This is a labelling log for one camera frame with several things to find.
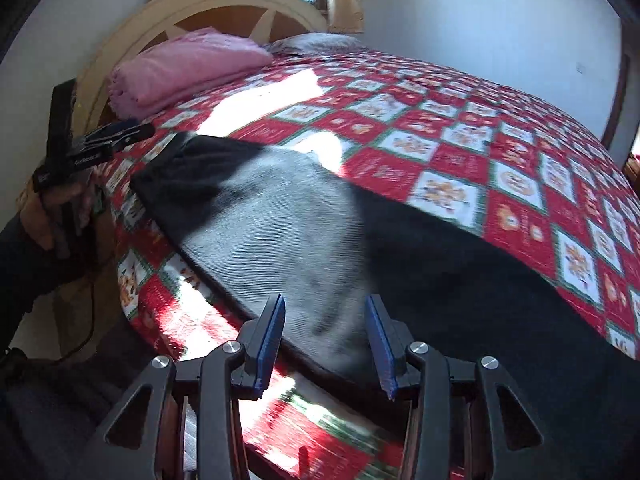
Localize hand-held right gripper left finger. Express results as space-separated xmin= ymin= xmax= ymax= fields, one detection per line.
xmin=75 ymin=294 xmax=287 ymax=480

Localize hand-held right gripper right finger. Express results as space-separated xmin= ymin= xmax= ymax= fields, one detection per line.
xmin=365 ymin=294 xmax=546 ymax=480

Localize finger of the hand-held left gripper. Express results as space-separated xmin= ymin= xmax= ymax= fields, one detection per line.
xmin=116 ymin=126 xmax=156 ymax=153
xmin=82 ymin=119 xmax=142 ymax=150

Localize black pants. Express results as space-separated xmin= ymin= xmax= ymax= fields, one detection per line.
xmin=130 ymin=132 xmax=640 ymax=480

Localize person's left forearm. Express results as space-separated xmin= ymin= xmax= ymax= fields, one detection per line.
xmin=0 ymin=220 xmax=101 ymax=351

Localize person's left hand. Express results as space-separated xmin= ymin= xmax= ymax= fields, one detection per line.
xmin=21 ymin=182 xmax=96 ymax=252

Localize pink pillow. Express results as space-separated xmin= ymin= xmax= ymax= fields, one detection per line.
xmin=107 ymin=27 xmax=275 ymax=118

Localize red printed patchwork blanket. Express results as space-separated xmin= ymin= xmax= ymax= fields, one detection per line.
xmin=97 ymin=47 xmax=640 ymax=480

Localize grey striped pillow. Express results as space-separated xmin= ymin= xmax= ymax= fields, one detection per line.
xmin=265 ymin=32 xmax=368 ymax=57

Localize person's dark clothing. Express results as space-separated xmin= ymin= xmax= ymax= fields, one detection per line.
xmin=0 ymin=320 xmax=176 ymax=480

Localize black cable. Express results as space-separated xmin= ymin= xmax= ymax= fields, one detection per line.
xmin=50 ymin=240 xmax=99 ymax=361

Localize dark wooden door frame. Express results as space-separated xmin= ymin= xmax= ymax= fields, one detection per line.
xmin=565 ymin=0 xmax=640 ymax=161

